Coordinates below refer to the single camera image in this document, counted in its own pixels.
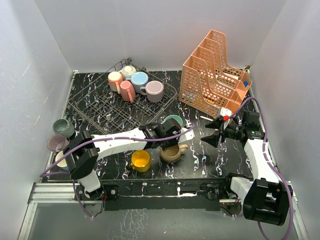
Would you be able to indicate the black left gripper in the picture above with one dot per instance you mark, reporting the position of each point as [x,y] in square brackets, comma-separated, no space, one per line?
[175,141]

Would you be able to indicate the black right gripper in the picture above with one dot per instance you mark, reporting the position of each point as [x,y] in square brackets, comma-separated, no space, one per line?
[212,139]

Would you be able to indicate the tan brown mug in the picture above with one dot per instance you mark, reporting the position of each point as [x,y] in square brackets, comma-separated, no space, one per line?
[173,154]

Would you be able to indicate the lilac ceramic mug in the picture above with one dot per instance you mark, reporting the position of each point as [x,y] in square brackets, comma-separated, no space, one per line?
[153,90]

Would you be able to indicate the pink mug white inside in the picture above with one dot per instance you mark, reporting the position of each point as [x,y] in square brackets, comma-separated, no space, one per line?
[127,91]

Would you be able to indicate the light blue textured mug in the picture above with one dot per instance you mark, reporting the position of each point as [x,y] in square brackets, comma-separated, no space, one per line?
[138,80]

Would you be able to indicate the white speckled ceramic mug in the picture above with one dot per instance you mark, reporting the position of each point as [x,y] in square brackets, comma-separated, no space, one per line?
[127,71]

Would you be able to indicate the cream pink speckled mug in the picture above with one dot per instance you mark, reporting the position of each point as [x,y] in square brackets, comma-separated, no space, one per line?
[114,80]

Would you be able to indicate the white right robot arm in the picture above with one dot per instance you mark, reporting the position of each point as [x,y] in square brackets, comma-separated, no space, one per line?
[265,199]

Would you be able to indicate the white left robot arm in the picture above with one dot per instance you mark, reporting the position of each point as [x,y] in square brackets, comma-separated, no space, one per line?
[90,148]

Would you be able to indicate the yellow mug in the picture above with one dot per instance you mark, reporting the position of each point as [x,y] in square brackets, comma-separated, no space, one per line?
[140,161]

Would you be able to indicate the teal green cup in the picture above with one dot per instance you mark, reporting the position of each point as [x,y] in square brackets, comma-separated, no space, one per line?
[175,117]

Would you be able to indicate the peach plastic file organizer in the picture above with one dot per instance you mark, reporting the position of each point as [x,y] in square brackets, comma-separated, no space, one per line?
[208,82]

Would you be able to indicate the blue mug cream inside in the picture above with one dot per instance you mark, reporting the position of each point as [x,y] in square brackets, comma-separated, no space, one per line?
[62,164]

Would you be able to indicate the grey green mug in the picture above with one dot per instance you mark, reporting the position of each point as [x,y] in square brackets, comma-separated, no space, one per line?
[63,127]

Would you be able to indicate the mauve pink mug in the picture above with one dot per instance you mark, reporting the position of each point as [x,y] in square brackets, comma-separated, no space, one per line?
[57,143]

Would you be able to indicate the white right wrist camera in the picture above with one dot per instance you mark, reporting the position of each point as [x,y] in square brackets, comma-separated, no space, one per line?
[225,114]

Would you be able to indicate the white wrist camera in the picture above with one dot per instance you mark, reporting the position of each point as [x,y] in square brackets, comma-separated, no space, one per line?
[187,134]
[225,114]

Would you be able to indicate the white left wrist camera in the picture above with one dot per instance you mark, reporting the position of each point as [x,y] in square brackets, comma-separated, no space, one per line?
[187,134]

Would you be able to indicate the grey wire dish rack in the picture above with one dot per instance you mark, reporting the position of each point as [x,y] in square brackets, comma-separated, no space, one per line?
[92,106]

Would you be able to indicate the aluminium frame rail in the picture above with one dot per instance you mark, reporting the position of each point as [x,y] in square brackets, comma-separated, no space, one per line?
[63,193]

